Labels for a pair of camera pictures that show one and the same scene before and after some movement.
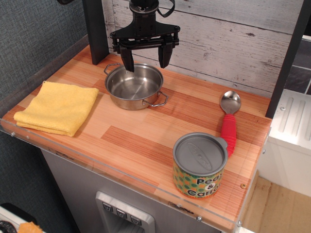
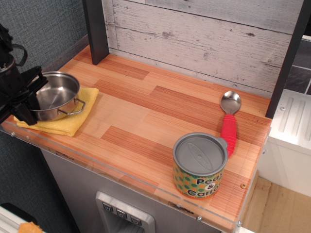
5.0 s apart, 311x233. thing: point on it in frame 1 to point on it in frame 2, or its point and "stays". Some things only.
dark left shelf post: x=96 y=31 stays
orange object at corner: x=29 y=227 stays
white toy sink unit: x=285 y=157 stays
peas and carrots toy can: x=198 y=160 stays
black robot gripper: x=145 y=31 to x=16 y=88
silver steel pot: x=129 y=90 to x=58 y=96
